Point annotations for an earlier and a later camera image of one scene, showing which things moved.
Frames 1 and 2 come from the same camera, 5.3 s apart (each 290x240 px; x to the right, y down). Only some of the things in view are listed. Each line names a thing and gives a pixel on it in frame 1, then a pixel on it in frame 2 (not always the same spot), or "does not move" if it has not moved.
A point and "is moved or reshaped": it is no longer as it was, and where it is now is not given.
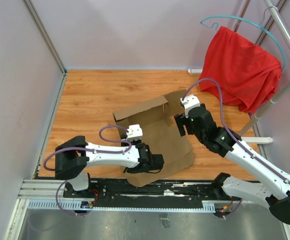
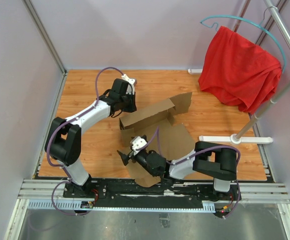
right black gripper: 181,120 -> 125,157
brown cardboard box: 152,122 is moved or reshaped
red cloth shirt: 248,76 does not move
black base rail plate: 121,193 does not move
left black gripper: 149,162 -> 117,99
